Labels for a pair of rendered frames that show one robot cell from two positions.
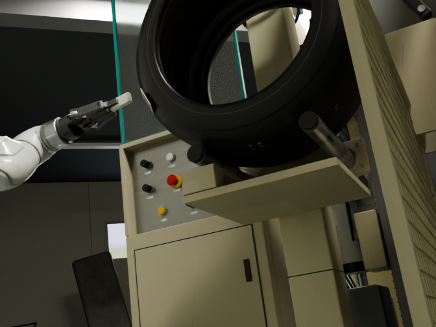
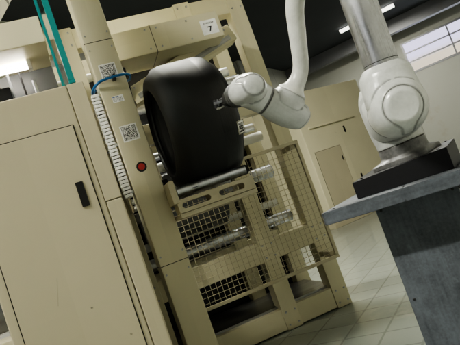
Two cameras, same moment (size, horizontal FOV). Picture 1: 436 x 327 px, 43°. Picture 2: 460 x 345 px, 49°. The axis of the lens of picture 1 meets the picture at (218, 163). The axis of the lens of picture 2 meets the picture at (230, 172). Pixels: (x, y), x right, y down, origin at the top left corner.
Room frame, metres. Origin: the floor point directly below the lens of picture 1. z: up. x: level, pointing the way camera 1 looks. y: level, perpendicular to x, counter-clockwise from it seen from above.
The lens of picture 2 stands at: (2.76, 1.73, 0.76)
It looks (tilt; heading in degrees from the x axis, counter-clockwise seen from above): 4 degrees up; 229
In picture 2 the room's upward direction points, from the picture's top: 20 degrees counter-clockwise
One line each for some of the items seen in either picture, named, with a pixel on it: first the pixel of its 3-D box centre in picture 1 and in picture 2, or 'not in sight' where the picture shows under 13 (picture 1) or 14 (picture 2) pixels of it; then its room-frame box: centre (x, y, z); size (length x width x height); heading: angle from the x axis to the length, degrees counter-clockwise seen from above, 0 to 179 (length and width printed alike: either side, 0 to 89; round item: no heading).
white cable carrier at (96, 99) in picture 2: not in sight; (112, 146); (1.66, -0.24, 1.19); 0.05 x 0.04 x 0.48; 66
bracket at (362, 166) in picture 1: (297, 172); (167, 197); (1.49, -0.22, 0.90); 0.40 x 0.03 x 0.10; 66
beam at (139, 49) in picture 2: not in sight; (163, 44); (1.09, -0.37, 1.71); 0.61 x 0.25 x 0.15; 156
